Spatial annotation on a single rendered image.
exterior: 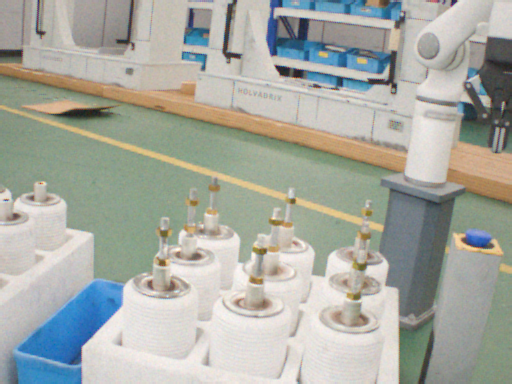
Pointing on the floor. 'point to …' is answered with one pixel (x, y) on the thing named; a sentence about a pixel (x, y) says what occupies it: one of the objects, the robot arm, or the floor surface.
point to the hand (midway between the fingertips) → (497, 139)
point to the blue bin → (67, 335)
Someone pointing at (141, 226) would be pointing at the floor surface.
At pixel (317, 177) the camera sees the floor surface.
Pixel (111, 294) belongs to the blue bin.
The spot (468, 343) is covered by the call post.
